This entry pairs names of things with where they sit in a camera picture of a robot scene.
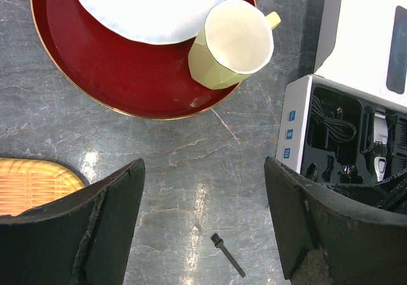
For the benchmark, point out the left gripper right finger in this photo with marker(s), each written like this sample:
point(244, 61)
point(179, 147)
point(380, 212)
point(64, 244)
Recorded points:
point(338, 239)

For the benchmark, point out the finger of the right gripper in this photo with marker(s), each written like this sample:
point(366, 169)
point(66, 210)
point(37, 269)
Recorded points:
point(389, 194)

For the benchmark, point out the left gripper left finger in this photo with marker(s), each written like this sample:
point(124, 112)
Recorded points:
point(82, 238)

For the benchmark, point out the black silver hair clipper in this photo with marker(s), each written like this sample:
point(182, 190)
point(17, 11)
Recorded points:
point(382, 146)

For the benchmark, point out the small black cleaning brush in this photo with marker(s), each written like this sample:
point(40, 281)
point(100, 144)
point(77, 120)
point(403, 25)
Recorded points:
point(219, 243)

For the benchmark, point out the woven bamboo tray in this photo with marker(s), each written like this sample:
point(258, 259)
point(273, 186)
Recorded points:
point(26, 184)

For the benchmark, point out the white clipper kit box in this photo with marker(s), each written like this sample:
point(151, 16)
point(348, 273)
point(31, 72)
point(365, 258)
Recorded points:
point(360, 68)

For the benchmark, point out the dark red round tray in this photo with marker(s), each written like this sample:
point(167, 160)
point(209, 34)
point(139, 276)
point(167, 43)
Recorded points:
point(130, 77)

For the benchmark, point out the pale yellow mug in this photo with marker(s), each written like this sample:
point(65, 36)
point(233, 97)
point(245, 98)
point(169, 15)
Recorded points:
point(235, 42)

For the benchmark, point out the white paper plate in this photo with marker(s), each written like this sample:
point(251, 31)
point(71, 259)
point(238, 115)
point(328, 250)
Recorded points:
point(155, 22)

